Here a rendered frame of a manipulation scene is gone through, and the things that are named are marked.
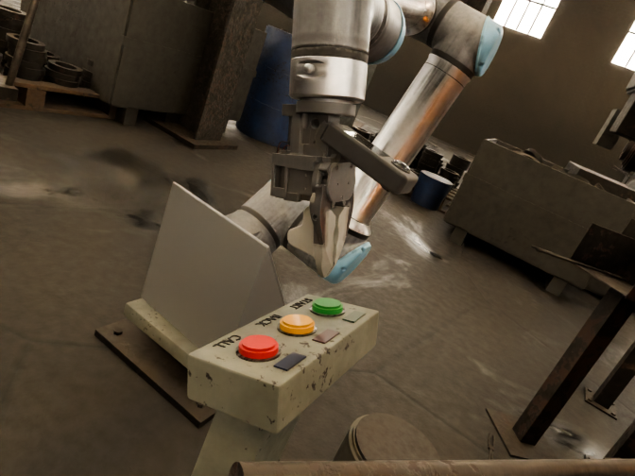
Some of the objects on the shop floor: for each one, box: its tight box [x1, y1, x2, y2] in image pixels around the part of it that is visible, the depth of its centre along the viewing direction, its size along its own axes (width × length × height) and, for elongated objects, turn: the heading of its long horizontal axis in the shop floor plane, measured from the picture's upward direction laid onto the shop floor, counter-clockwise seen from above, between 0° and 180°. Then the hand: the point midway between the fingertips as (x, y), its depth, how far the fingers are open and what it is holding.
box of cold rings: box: [443, 139, 635, 297], centre depth 356 cm, size 103×83×79 cm
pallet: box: [0, 4, 117, 119], centre depth 276 cm, size 120×81×44 cm
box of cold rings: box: [30, 0, 267, 133], centre depth 347 cm, size 123×93×87 cm
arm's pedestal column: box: [94, 318, 216, 428], centre depth 137 cm, size 40×40×8 cm
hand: (330, 268), depth 60 cm, fingers closed
